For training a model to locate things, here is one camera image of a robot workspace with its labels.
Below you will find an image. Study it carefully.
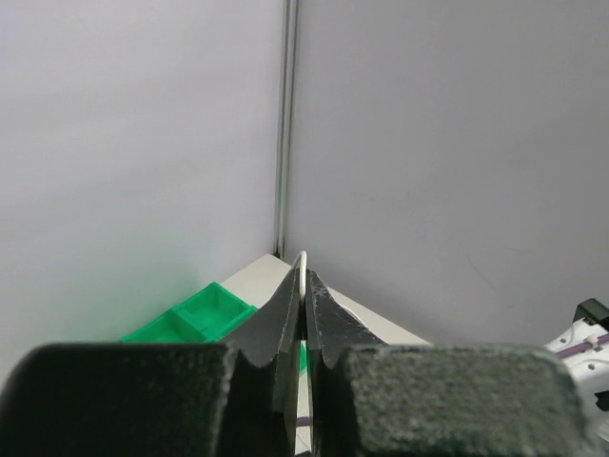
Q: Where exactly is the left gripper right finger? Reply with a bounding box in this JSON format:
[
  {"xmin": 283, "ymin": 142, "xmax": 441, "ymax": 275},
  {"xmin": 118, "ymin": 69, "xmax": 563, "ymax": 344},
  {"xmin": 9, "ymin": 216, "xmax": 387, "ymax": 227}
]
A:
[{"xmin": 305, "ymin": 272, "xmax": 593, "ymax": 456}]

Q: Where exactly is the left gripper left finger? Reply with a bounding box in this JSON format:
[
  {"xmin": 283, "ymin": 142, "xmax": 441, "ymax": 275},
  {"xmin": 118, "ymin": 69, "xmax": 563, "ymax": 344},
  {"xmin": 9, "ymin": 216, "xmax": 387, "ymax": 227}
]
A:
[{"xmin": 1, "ymin": 268, "xmax": 302, "ymax": 456}]

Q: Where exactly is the thin clear white wire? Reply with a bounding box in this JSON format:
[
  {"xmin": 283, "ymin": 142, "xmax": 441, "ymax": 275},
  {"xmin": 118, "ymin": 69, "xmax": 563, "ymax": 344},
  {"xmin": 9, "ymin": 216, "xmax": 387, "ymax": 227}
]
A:
[{"xmin": 290, "ymin": 250, "xmax": 363, "ymax": 325}]

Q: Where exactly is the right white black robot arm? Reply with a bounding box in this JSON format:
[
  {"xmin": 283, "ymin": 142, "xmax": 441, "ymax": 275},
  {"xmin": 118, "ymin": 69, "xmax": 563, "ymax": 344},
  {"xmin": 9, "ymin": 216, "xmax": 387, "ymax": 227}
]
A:
[{"xmin": 544, "ymin": 298, "xmax": 608, "ymax": 420}]

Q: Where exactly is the green six-compartment bin tray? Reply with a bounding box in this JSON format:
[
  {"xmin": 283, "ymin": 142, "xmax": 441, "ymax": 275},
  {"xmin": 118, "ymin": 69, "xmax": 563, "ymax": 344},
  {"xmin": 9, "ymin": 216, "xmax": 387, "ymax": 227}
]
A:
[{"xmin": 118, "ymin": 281, "xmax": 310, "ymax": 372}]

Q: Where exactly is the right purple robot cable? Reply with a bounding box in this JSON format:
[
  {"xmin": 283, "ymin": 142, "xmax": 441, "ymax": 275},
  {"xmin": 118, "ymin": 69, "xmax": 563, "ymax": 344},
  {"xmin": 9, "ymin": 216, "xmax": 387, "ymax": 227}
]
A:
[{"xmin": 556, "ymin": 335, "xmax": 609, "ymax": 361}]

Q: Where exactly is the right aluminium frame post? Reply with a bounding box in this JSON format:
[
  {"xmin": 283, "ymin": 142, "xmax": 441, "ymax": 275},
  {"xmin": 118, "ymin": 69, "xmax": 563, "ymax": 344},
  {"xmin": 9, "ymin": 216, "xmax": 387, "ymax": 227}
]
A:
[{"xmin": 273, "ymin": 0, "xmax": 300, "ymax": 258}]

